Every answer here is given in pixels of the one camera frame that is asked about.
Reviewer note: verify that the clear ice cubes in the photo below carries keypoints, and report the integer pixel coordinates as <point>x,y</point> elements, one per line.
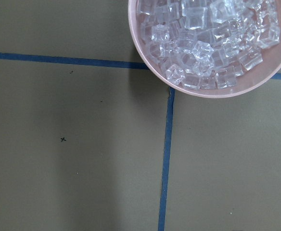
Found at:
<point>207,44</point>

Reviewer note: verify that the pink bowl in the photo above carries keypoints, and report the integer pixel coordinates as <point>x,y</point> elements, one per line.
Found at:
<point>251,80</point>

